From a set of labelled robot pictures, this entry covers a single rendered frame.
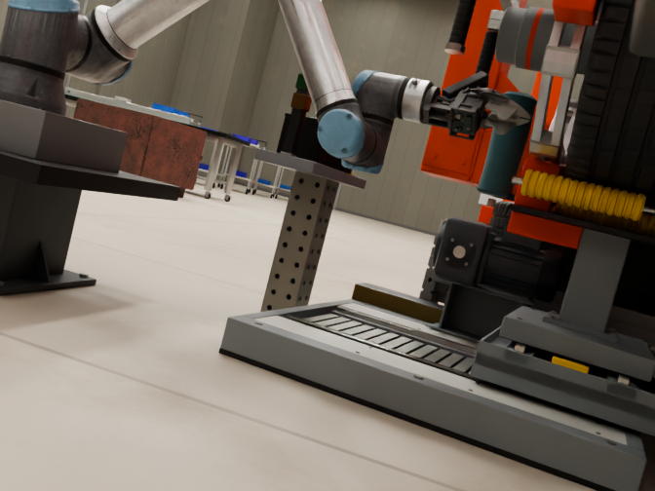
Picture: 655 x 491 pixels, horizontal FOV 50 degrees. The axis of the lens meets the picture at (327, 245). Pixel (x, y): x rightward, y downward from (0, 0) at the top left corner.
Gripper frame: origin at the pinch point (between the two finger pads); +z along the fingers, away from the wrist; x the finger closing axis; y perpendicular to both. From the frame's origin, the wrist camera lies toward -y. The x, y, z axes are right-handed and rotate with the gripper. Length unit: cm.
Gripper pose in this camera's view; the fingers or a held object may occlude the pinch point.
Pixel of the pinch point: (524, 115)
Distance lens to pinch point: 153.6
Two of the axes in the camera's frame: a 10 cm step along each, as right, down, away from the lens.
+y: -4.3, 6.7, -6.1
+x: -0.8, -7.0, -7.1
